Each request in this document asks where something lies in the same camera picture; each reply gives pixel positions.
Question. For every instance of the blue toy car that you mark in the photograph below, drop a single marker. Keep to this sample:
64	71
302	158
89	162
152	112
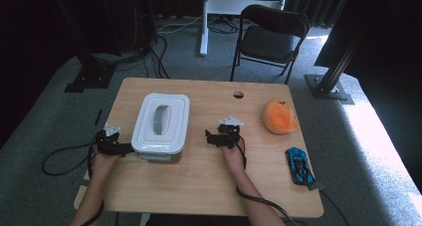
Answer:
299	166

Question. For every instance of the black equipment rack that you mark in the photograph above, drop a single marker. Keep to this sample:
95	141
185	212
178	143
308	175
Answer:
132	17

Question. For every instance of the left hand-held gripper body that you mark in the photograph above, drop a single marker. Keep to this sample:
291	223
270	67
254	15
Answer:
107	144

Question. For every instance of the orange plush toy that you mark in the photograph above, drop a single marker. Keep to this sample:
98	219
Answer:
278	118

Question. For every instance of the black tape strip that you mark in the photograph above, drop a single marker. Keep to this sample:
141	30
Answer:
98	117

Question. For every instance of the person's left hand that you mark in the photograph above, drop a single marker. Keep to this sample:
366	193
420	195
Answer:
103	164

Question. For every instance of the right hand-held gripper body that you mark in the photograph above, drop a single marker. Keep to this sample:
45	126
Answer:
229	136

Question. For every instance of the black folding chair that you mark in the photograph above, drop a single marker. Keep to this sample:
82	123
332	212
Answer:
268	40

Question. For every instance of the grey tape piece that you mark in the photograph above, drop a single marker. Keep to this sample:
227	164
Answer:
317	186

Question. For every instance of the white container lid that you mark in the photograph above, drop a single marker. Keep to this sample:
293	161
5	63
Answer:
161	123

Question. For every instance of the black metal stand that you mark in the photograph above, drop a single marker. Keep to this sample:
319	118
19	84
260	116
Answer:
326	86
91	76

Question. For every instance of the white desk frame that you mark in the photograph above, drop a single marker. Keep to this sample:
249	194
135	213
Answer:
232	6

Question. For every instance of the dark curtain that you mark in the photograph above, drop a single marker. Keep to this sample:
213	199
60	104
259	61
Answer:
185	0

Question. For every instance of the clear brown storage box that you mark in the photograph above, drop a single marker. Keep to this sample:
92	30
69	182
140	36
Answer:
159	157

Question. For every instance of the person's right hand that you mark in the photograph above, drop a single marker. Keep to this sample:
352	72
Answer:
235	163

